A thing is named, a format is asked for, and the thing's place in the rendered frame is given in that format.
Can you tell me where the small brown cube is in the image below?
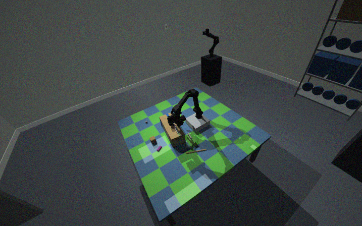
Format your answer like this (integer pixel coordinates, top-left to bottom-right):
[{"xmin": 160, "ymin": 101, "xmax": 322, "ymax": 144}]
[{"xmin": 149, "ymin": 136, "xmax": 156, "ymax": 144}]

